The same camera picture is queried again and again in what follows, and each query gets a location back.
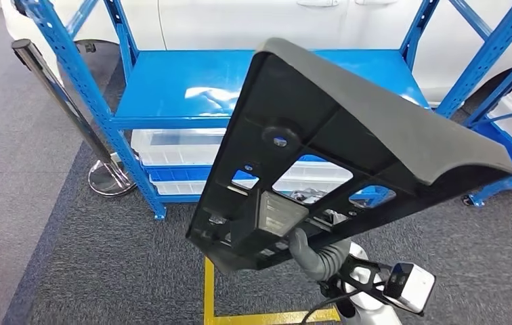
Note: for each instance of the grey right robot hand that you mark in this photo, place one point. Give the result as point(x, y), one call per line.
point(301, 251)

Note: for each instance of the black plastic panel part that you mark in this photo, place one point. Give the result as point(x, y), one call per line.
point(372, 112)

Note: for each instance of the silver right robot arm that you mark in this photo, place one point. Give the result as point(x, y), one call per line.
point(372, 314)

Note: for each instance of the blue metal shelf rack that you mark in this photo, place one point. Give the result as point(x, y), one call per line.
point(171, 85)

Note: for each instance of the black caster wheel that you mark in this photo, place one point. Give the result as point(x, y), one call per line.
point(467, 201)

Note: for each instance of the blue wheeled rack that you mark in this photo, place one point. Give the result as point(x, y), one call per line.
point(507, 184)

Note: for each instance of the white car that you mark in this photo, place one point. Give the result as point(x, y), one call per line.
point(238, 22)

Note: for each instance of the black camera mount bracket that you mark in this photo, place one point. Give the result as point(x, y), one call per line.
point(354, 269)

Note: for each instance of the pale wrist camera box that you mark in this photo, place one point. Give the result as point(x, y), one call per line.
point(413, 287)

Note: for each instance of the chrome stanchion post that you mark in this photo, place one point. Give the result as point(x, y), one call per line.
point(58, 98)

